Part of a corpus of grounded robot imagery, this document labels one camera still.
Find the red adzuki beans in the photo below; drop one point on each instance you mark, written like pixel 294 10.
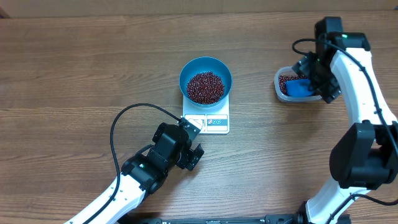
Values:
pixel 206 88

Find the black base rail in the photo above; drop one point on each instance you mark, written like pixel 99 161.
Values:
pixel 268 219

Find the clear plastic container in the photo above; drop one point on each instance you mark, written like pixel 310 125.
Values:
pixel 288 71

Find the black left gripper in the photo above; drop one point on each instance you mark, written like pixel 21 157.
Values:
pixel 191 158

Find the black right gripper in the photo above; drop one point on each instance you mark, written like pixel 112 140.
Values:
pixel 330 91

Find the white digital kitchen scale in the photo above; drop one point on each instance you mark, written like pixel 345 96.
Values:
pixel 214 119

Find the teal plastic bowl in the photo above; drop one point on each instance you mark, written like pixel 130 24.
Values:
pixel 204 64

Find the blue plastic measuring scoop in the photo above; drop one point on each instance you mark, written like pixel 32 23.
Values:
pixel 299 88

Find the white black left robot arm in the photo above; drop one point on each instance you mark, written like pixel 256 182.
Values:
pixel 142 175

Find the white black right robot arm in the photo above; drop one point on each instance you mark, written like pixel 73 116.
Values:
pixel 366 156

